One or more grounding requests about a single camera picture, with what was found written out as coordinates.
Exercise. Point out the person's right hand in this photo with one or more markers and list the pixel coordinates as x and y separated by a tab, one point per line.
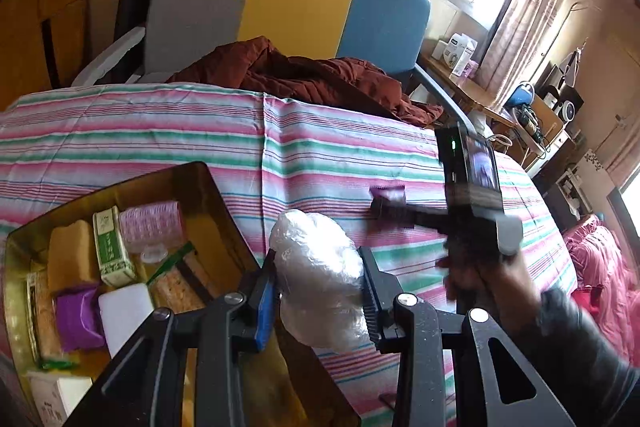
510	287

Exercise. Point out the white printed box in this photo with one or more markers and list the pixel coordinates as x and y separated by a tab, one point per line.
462	52

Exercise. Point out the cracker packet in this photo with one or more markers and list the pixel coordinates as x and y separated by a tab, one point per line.
175	287
45	322

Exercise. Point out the white carton box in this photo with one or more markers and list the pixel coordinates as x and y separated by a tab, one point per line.
55	397

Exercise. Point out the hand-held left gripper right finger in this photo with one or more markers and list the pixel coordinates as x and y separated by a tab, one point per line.
370	297

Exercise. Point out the person's right forearm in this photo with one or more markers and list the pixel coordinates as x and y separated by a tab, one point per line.
585	357

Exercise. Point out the small white box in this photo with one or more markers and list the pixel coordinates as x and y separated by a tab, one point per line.
442	49

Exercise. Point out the green and white box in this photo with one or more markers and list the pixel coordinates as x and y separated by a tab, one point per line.
112	247

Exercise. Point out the striped tablecloth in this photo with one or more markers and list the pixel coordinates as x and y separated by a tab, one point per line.
150	132

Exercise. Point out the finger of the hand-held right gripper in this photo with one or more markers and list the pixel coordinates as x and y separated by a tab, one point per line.
420	214

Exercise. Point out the red-brown jacket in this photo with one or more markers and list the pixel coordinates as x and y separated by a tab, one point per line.
310	77

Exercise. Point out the pink blanket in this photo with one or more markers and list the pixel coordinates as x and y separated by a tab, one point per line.
600	267

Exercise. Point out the pink hair roller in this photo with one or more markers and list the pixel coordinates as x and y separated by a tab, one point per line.
150	222

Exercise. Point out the clear plastic cap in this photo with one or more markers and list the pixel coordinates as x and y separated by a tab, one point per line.
153	252

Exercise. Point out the large yellow sponge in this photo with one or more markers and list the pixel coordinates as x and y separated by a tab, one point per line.
72	252

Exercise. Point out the wooden side desk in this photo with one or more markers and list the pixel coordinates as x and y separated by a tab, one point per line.
465	89

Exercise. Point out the golden metal tray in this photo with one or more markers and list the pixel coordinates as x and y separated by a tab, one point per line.
200	187

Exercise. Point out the white plastic bag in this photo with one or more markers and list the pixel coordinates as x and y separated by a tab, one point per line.
315	267

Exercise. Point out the black speaker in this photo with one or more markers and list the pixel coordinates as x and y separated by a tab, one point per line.
567	107

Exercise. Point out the blue round appliance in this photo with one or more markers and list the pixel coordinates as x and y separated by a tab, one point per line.
520	94

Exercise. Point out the wooden wardrobe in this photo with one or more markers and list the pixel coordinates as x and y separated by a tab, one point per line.
60	7

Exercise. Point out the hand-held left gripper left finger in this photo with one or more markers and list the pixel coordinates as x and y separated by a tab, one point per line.
264	312

